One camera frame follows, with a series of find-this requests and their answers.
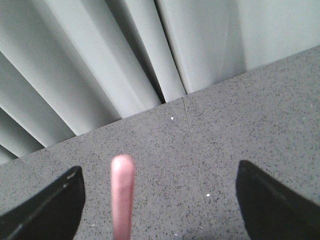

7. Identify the grey curtain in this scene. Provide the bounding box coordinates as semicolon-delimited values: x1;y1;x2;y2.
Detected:
0;0;320;164

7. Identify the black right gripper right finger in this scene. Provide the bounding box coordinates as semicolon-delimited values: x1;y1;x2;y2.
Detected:
235;160;320;240

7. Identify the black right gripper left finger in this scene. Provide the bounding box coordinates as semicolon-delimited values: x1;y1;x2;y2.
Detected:
0;166;86;240

